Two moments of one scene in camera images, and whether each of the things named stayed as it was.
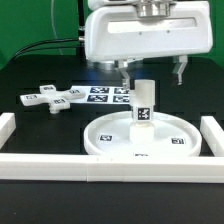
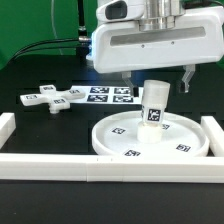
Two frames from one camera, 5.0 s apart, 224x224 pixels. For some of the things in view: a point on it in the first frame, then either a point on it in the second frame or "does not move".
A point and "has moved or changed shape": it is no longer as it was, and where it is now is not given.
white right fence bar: [213, 135] does not move
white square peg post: [144, 101] has moved or changed shape
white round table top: [110, 135] has moved or changed shape
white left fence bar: [7, 126] does not move
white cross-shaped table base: [49, 95] does not move
